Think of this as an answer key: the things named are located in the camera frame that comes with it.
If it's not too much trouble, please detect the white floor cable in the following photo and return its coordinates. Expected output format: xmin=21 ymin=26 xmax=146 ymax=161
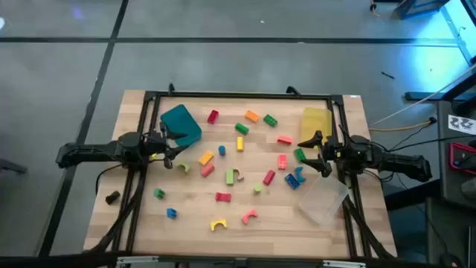
xmin=371 ymin=63 xmax=476 ymax=126

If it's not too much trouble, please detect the thin black cable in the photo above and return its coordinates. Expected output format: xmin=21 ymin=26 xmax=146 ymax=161
xmin=94 ymin=163 xmax=126 ymax=197

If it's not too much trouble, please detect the teal plastic bin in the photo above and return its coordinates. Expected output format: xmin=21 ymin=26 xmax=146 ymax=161
xmin=160 ymin=103 xmax=203 ymax=148

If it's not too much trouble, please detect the red case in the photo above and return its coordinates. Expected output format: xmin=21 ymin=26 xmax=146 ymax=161
xmin=448 ymin=141 xmax=476 ymax=171

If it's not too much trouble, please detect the yellow floor cable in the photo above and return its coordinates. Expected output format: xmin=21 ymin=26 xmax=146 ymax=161
xmin=367 ymin=118 xmax=434 ymax=133

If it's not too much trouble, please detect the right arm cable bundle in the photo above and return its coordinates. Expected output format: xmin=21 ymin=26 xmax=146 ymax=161
xmin=344 ymin=197 xmax=397 ymax=260

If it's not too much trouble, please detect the yellow-orange toy brick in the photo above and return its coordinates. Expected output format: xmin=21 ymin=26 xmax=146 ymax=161
xmin=198 ymin=150 xmax=215 ymax=167

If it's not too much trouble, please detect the black furniture leg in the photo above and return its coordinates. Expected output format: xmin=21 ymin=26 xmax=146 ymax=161
xmin=0 ymin=158 xmax=28 ymax=175

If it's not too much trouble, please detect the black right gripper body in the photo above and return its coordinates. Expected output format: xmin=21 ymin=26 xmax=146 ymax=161
xmin=321 ymin=135 xmax=350 ymax=172

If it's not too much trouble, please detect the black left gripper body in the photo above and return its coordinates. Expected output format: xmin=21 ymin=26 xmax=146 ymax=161
xmin=143 ymin=128 xmax=170 ymax=161

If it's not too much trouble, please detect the black aluminium table frame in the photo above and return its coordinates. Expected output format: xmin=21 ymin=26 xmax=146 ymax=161
xmin=111 ymin=90 xmax=373 ymax=260

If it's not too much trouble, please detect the black power cable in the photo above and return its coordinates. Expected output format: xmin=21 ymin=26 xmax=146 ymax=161
xmin=386 ymin=135 xmax=476 ymax=153

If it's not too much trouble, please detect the translucent yellow plastic bin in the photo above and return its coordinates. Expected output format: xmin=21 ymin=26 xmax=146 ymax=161
xmin=300 ymin=106 xmax=333 ymax=144

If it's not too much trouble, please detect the pink arch block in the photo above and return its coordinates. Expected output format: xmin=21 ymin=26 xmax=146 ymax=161
xmin=241 ymin=208 xmax=259 ymax=226

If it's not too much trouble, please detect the silver metal bracket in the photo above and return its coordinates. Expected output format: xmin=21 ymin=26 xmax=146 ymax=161
xmin=117 ymin=255 xmax=161 ymax=267
xmin=322 ymin=260 xmax=367 ymax=268

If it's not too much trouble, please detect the clear plastic bin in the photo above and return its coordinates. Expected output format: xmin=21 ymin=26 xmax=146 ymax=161
xmin=298 ymin=174 xmax=350 ymax=226

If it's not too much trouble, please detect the blue lit metal frame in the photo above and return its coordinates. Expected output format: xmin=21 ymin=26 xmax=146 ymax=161
xmin=393 ymin=0 xmax=476 ymax=66

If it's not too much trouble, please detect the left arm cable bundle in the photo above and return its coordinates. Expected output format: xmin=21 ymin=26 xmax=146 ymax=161
xmin=87 ymin=174 xmax=144 ymax=255

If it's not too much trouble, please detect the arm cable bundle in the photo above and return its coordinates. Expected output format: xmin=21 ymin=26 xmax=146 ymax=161
xmin=87 ymin=174 xmax=144 ymax=255
xmin=344 ymin=197 xmax=397 ymax=260

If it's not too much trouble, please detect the black side cabinet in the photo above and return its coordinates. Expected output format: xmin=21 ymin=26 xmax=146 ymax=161
xmin=437 ymin=100 xmax=476 ymax=202

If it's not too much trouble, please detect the white printed paper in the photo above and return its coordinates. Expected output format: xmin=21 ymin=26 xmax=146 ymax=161
xmin=448 ymin=114 xmax=476 ymax=135

